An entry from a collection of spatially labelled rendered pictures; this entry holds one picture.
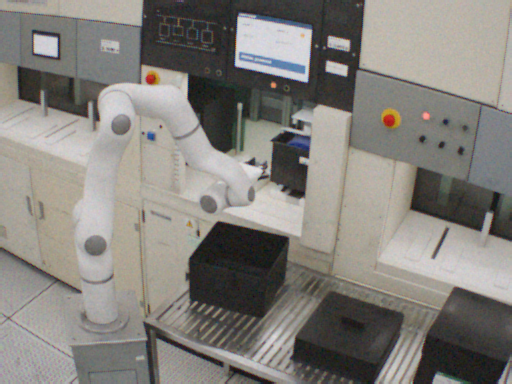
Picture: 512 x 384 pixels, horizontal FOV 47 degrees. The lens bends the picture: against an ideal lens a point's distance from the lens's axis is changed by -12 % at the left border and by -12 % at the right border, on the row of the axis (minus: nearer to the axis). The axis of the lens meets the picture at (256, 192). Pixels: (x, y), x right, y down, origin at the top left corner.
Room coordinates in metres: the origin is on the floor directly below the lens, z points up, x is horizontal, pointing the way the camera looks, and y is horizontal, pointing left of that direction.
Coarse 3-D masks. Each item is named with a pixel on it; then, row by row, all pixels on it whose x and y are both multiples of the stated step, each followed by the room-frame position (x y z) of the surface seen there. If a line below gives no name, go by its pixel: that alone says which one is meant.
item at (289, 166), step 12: (312, 120) 2.38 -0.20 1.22; (288, 132) 2.49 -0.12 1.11; (300, 132) 2.42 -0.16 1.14; (276, 144) 2.37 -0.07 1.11; (276, 156) 2.36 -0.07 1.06; (288, 156) 2.34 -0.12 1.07; (300, 156) 2.32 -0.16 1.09; (276, 168) 2.36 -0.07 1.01; (288, 168) 2.34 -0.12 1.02; (300, 168) 2.32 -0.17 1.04; (276, 180) 2.36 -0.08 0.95; (288, 180) 2.34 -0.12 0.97; (300, 180) 2.31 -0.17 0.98
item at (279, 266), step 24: (216, 240) 2.05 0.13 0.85; (240, 240) 2.03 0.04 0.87; (264, 240) 2.01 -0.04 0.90; (288, 240) 1.97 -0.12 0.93; (192, 264) 1.80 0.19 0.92; (216, 264) 1.98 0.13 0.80; (240, 264) 2.03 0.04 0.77; (264, 264) 2.01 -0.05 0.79; (192, 288) 1.80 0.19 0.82; (216, 288) 1.77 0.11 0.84; (240, 288) 1.75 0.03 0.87; (264, 288) 1.73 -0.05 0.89; (240, 312) 1.75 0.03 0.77; (264, 312) 1.74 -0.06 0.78
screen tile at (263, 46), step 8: (240, 24) 2.22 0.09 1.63; (248, 24) 2.21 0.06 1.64; (256, 24) 2.19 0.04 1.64; (264, 24) 2.18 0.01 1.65; (240, 32) 2.22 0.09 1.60; (248, 32) 2.21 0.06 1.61; (256, 32) 2.19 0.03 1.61; (264, 32) 2.18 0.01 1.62; (240, 40) 2.22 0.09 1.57; (248, 40) 2.21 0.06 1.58; (256, 40) 2.19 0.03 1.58; (264, 40) 2.18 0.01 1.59; (248, 48) 2.21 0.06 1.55; (256, 48) 2.19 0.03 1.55; (264, 48) 2.18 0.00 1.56
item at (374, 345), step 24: (336, 312) 1.65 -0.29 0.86; (360, 312) 1.66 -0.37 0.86; (384, 312) 1.66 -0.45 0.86; (312, 336) 1.53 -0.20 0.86; (336, 336) 1.53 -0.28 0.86; (360, 336) 1.53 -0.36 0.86; (384, 336) 1.53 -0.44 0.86; (312, 360) 1.49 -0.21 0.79; (336, 360) 1.46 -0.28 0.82; (360, 360) 1.42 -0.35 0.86; (384, 360) 1.50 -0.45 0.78
